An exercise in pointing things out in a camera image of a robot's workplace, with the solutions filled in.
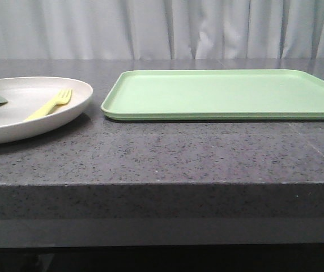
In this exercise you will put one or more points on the yellow plastic fork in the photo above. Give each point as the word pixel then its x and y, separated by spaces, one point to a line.
pixel 61 98

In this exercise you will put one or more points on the cream round plate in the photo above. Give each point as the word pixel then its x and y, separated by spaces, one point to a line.
pixel 27 94

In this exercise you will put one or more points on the light green plastic tray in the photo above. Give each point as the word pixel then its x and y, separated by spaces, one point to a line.
pixel 247 94

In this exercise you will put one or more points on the white curtain backdrop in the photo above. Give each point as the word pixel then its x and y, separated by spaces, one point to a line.
pixel 141 30

